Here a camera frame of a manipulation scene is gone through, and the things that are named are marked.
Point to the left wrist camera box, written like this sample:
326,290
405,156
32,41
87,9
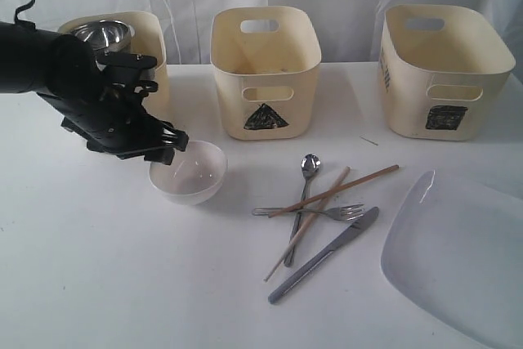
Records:
142,87

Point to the small metal pin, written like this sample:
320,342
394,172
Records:
369,141

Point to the cream bin with square mark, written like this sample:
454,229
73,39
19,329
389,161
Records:
442,68

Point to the white plastic bowl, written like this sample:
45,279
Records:
193,177

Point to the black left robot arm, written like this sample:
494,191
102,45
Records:
33,60

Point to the white square plate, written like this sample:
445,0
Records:
455,250

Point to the steel fork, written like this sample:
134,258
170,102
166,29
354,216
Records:
340,213

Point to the cream bin with circle mark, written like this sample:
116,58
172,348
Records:
147,40

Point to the cream bin with triangle mark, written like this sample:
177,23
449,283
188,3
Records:
266,63

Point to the wooden chopstick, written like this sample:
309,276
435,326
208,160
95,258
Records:
309,220
335,190

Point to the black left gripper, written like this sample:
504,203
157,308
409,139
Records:
114,121

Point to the steel table knife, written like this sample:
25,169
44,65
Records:
349,234

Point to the steel mug with band handle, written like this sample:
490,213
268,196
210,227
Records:
125,67

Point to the stainless steel bowl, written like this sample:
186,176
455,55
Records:
105,35

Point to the steel teaspoon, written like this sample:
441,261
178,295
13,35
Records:
310,167

